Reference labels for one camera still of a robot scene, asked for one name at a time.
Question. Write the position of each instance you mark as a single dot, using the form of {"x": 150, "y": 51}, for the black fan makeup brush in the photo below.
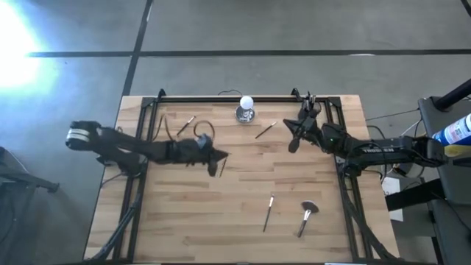
{"x": 310, "y": 207}

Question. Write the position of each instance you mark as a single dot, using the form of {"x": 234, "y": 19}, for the white paper sheet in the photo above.
{"x": 392, "y": 187}

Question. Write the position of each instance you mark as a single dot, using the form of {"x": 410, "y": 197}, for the black pole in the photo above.
{"x": 454, "y": 95}

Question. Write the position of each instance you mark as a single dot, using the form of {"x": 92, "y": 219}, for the chrome bulb stand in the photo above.
{"x": 244, "y": 117}

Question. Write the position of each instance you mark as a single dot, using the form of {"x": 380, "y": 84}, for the black pen near right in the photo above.
{"x": 268, "y": 213}

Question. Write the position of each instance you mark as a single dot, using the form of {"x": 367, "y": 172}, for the black side cart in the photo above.
{"x": 456, "y": 228}

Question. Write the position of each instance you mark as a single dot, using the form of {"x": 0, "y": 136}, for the black mesh pencil cup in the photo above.
{"x": 315, "y": 112}

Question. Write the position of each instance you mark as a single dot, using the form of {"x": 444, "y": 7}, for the grey round container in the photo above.
{"x": 412, "y": 171}

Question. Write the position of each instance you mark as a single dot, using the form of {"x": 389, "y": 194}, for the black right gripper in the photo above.
{"x": 311, "y": 130}

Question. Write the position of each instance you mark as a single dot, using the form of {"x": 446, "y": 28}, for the blue white spray can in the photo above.
{"x": 456, "y": 130}

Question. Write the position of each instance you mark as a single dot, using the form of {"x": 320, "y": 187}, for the black floor stand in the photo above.
{"x": 14, "y": 206}

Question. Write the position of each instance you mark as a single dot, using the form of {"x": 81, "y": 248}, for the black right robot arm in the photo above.
{"x": 382, "y": 149}

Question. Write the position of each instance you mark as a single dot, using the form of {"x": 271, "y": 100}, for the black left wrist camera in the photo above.
{"x": 204, "y": 141}

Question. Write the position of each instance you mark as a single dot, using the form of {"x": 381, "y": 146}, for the yellow cloth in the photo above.
{"x": 458, "y": 151}

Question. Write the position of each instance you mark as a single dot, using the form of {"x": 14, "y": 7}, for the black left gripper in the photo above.
{"x": 184, "y": 152}

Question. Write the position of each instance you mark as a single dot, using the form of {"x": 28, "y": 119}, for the white light bulb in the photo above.
{"x": 246, "y": 102}

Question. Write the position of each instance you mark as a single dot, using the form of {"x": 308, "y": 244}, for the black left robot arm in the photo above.
{"x": 121, "y": 143}

